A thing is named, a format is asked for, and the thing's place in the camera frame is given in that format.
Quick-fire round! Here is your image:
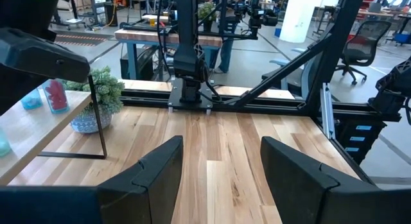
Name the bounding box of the black office chair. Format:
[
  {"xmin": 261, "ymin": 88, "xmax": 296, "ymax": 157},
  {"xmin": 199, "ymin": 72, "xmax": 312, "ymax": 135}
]
[{"xmin": 335, "ymin": 19, "xmax": 393, "ymax": 86}]

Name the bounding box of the black camera rig on bench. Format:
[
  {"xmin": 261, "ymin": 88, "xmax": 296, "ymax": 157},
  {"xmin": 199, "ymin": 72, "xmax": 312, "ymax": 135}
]
[{"xmin": 224, "ymin": 0, "xmax": 279, "ymax": 40}]

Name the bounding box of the clear bottle with red pills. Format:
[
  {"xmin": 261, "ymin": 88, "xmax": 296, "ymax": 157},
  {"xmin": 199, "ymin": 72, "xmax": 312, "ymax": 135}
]
[{"xmin": 41, "ymin": 78, "xmax": 71, "ymax": 115}]

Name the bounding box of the green background potted plant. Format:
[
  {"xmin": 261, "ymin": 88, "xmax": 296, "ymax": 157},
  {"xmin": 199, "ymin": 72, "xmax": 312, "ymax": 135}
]
[{"xmin": 197, "ymin": 1, "xmax": 218, "ymax": 33}]

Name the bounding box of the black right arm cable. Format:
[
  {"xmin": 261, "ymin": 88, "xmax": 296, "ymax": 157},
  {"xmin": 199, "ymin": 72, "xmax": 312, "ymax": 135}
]
[{"xmin": 156, "ymin": 0, "xmax": 176, "ymax": 76}]

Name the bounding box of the black aluminium table frame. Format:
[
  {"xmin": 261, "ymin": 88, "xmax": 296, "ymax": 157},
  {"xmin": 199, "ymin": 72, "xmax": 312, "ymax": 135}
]
[{"xmin": 118, "ymin": 0, "xmax": 402, "ymax": 186}]

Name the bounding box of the blue pill bottle white cap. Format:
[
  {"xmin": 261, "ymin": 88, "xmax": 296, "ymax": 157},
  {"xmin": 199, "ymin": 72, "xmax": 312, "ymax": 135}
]
[{"xmin": 20, "ymin": 88, "xmax": 44, "ymax": 111}]

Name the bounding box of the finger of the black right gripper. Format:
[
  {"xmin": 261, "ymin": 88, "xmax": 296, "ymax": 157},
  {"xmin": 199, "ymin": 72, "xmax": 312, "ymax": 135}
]
[
  {"xmin": 0, "ymin": 64, "xmax": 49, "ymax": 116},
  {"xmin": 0, "ymin": 27, "xmax": 91, "ymax": 83}
]

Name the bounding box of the black control box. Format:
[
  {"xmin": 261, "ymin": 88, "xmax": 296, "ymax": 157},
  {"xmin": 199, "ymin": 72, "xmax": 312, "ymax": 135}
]
[{"xmin": 334, "ymin": 118, "xmax": 388, "ymax": 166}]

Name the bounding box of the wooden shelf black metal frame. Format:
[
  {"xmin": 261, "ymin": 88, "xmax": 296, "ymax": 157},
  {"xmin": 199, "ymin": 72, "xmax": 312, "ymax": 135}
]
[{"xmin": 0, "ymin": 74, "xmax": 109, "ymax": 186}]

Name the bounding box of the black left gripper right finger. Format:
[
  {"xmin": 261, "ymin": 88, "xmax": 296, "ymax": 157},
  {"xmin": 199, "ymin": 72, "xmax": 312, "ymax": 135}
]
[{"xmin": 259, "ymin": 135, "xmax": 386, "ymax": 224}]

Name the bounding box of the person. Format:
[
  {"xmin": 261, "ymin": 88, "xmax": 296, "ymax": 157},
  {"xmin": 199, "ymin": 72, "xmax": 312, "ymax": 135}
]
[{"xmin": 209, "ymin": 37, "xmax": 235, "ymax": 74}]

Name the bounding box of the wooden background bench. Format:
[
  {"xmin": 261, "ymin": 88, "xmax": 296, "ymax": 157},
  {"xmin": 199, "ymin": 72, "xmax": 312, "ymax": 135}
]
[{"xmin": 114, "ymin": 28, "xmax": 224, "ymax": 81}]

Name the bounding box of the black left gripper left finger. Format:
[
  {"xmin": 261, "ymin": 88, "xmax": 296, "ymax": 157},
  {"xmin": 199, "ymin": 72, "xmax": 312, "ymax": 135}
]
[{"xmin": 96, "ymin": 135, "xmax": 184, "ymax": 224}]

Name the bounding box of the blue storage bin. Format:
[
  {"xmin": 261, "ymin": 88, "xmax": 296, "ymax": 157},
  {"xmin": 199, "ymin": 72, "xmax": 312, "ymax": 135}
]
[{"xmin": 393, "ymin": 32, "xmax": 411, "ymax": 46}]

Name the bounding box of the silver aluminium extrusion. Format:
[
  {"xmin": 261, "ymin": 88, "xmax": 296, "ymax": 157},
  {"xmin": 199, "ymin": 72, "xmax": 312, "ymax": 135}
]
[{"xmin": 320, "ymin": 82, "xmax": 337, "ymax": 140}]

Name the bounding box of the white square pillar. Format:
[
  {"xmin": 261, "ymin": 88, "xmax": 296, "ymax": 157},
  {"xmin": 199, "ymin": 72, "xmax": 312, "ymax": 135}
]
[{"xmin": 278, "ymin": 0, "xmax": 326, "ymax": 44}]

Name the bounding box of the green potted succulent plant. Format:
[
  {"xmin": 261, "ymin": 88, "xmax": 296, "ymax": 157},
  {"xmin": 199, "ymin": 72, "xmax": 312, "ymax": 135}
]
[{"xmin": 62, "ymin": 65, "xmax": 126, "ymax": 134}]

